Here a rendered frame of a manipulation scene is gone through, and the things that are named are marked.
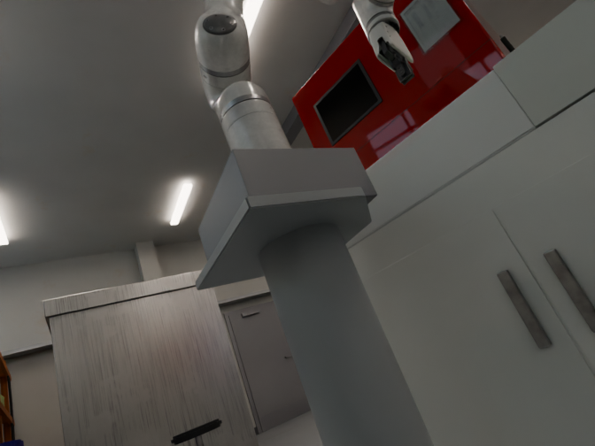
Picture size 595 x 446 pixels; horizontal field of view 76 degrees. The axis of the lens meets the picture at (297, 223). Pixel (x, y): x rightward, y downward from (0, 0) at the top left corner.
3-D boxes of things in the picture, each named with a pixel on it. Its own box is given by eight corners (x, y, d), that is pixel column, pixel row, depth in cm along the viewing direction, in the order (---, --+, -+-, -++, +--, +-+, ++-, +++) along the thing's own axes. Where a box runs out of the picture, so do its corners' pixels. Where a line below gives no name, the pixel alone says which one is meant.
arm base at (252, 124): (258, 155, 64) (226, 77, 71) (216, 215, 77) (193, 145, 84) (338, 160, 76) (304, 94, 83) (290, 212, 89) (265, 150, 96)
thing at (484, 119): (346, 260, 107) (328, 217, 112) (547, 135, 74) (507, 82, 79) (324, 262, 100) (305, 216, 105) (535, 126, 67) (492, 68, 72)
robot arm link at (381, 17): (380, 48, 105) (382, 55, 103) (359, 32, 99) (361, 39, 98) (404, 23, 100) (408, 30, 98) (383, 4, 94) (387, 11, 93)
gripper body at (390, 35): (384, 52, 104) (397, 80, 98) (359, 34, 97) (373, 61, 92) (406, 30, 99) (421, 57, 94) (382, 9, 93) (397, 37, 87)
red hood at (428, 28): (415, 206, 225) (373, 127, 247) (559, 114, 176) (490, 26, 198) (335, 199, 171) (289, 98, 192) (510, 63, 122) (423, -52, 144)
